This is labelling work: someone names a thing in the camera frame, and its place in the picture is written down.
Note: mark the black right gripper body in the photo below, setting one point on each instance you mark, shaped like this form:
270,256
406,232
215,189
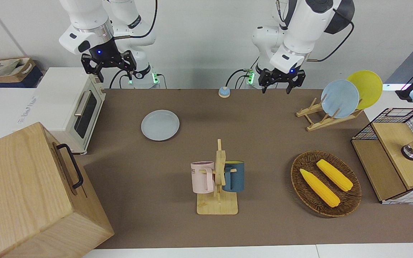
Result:
102,50

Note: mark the yellow corn cob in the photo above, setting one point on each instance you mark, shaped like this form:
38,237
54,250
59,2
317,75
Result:
335,175
319,188

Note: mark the gray plate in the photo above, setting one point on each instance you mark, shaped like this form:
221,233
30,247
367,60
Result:
160,125

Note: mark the white toaster oven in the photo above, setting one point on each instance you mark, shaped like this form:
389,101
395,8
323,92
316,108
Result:
59,93

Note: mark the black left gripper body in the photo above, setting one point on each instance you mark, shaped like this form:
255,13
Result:
281,77

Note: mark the pink mug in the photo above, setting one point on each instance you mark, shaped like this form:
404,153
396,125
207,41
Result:
201,179

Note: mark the brown wicker basket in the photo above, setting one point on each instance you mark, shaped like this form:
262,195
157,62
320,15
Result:
310,204

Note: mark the yellow plate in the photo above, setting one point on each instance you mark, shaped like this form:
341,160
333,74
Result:
369,86

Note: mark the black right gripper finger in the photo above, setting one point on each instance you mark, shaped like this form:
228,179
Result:
91,64
130,62

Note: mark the white box with gray print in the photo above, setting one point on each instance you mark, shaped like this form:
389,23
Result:
2,114

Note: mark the blue service bell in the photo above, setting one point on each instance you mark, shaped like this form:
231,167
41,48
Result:
224,93

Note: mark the light blue plate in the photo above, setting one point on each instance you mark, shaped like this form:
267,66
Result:
339,98

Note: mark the navy blue box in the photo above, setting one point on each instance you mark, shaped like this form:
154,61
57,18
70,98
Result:
34,79

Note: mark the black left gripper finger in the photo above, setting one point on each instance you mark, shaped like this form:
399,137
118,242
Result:
263,80
301,77

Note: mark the wooden mug rack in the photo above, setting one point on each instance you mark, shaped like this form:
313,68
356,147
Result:
217,206

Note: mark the wooden plate rack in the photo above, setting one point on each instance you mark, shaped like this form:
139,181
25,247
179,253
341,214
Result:
321,123

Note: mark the brown table mat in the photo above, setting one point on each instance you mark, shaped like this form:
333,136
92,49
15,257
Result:
264,143

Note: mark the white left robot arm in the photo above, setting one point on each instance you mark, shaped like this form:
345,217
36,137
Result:
307,21

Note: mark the cardboard box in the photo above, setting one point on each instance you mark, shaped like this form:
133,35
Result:
20,73

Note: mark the wooden drawer cabinet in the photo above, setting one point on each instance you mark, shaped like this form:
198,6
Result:
23,197

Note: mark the dark blue mug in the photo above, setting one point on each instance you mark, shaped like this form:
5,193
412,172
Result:
235,177

